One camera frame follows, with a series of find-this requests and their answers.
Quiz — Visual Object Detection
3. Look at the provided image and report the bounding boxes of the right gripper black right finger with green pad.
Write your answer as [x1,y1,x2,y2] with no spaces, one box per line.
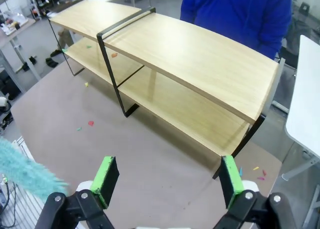
[212,155,298,229]

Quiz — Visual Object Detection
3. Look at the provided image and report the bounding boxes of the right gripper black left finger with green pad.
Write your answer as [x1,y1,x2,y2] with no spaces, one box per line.
[34,155,120,229]

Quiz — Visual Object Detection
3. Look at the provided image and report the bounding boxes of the teal fluffy duster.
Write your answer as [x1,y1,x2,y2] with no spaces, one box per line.
[0,136,69,202]

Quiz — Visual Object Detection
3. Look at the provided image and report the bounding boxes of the white side table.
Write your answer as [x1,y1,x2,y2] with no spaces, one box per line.
[281,34,320,229]

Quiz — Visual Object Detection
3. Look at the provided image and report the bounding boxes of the black shoe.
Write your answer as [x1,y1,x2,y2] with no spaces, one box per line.
[45,57,59,68]

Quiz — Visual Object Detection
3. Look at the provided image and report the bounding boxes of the black box under desk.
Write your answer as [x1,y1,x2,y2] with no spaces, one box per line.
[0,72,23,102]

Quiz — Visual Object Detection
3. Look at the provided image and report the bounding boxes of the background person khaki leg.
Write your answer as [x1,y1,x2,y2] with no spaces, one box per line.
[50,28,74,58]

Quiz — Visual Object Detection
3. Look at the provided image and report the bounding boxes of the person in blue jacket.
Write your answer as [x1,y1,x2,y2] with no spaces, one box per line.
[179,0,293,61]

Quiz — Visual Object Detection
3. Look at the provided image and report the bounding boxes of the grey desk with metal legs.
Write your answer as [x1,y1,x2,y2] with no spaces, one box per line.
[0,17,42,94]

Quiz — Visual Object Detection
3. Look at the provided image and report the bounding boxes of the white tray with tools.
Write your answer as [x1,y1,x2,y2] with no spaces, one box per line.
[0,15,28,36]

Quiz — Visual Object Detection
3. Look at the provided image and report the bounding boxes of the black step stool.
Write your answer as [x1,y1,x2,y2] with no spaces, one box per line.
[298,2,312,17]

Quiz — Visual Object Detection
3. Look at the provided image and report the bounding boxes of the white slotted base plate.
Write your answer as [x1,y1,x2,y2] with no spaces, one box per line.
[9,136,81,229]

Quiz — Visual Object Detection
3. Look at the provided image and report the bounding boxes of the thin black cables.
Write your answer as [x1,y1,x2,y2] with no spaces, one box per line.
[0,175,18,229]

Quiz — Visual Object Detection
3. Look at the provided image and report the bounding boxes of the wide wooden shelf black frame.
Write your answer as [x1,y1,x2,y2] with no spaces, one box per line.
[96,6,286,180]

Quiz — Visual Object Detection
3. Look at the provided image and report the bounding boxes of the narrow wooden shelf thin frame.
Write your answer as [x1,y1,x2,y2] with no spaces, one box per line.
[47,0,148,86]

